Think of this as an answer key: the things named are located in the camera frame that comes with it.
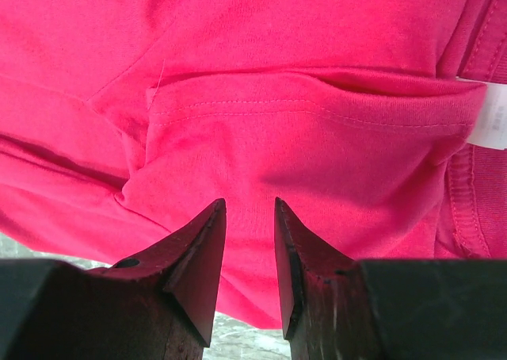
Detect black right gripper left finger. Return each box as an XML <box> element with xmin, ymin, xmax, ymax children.
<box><xmin>86</xmin><ymin>199</ymin><xmax>226</xmax><ymax>359</ymax></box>

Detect red t-shirt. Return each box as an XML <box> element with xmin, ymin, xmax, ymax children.
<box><xmin>1</xmin><ymin>0</ymin><xmax>506</xmax><ymax>328</ymax></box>

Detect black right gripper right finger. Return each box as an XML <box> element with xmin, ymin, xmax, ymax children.
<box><xmin>274</xmin><ymin>198</ymin><xmax>383</xmax><ymax>359</ymax></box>

